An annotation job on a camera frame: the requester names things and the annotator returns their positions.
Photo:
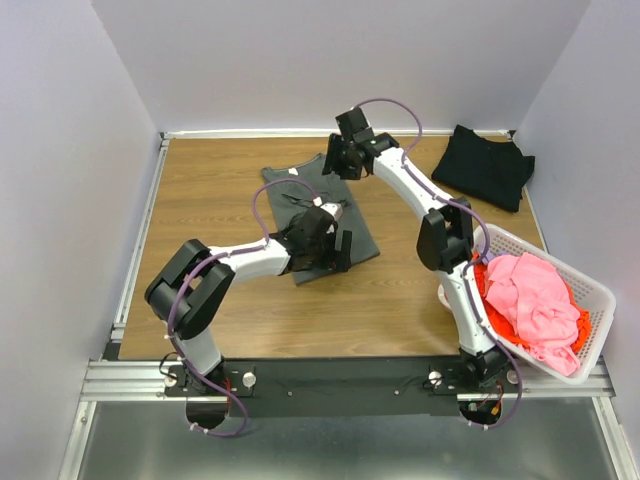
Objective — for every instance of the white plastic laundry basket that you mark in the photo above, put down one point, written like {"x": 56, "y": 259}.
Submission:
{"x": 540, "y": 309}

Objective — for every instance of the orange t shirt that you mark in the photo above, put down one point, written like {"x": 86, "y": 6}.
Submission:
{"x": 500, "y": 320}

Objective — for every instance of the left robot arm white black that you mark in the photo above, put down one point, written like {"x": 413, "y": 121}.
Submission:
{"x": 189, "y": 290}

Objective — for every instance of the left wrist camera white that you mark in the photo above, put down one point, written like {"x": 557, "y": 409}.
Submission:
{"x": 329, "y": 214}

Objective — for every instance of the folded black t shirt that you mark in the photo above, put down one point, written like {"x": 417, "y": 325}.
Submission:
{"x": 495, "y": 172}

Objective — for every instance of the grey t shirt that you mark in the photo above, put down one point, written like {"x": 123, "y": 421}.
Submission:
{"x": 293, "y": 194}

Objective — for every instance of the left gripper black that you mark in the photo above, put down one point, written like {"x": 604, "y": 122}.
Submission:
{"x": 339, "y": 261}

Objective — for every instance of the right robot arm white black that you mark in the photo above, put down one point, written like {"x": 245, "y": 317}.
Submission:
{"x": 445, "y": 242}

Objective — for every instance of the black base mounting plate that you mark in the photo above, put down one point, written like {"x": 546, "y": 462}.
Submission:
{"x": 340, "y": 387}

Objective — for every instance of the pink t shirt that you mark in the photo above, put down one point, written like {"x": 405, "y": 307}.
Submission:
{"x": 535, "y": 305}

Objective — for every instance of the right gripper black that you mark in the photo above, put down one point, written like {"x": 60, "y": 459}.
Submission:
{"x": 334, "y": 146}

